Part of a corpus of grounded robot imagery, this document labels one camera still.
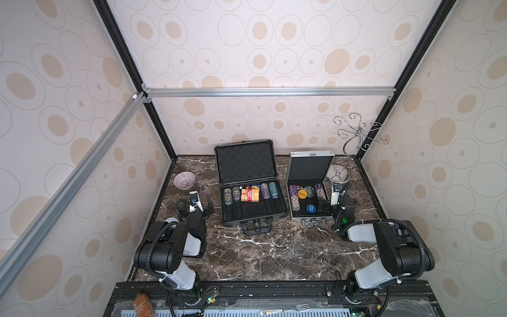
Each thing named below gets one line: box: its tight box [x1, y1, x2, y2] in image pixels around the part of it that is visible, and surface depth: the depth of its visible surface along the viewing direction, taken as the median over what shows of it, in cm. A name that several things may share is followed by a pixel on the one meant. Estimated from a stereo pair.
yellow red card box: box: [240, 185, 261, 203], surface depth 99 cm
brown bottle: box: [132, 292, 157, 317], surface depth 70 cm
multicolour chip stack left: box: [223, 187, 234, 206], surface depth 99 cm
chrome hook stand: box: [324, 112, 389, 185], surface depth 94 cm
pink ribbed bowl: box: [172, 171, 196, 191], surface depth 107 cm
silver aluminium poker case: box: [285, 151, 336, 227], surface depth 98 cm
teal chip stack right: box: [268, 181, 280, 199], surface depth 102 cm
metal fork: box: [259, 303, 311, 316], surface depth 71 cm
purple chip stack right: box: [260, 182, 272, 200], surface depth 102 cm
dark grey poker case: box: [213, 139, 288, 236], surface depth 103 cm
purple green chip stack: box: [232, 186, 241, 203], surface depth 100 cm
